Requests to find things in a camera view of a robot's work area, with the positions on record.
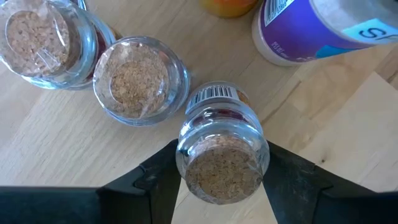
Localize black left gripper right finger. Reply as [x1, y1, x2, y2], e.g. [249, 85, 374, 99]
[262, 141, 398, 224]

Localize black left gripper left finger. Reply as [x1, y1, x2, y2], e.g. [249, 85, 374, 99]
[0, 138, 183, 224]

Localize small glass jar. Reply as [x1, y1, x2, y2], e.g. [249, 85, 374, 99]
[92, 35, 191, 128]
[175, 80, 271, 205]
[0, 0, 124, 91]

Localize purple-label spice jar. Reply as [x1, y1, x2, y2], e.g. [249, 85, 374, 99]
[251, 0, 398, 67]

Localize orange spice jar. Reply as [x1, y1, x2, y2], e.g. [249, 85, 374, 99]
[198, 0, 261, 19]

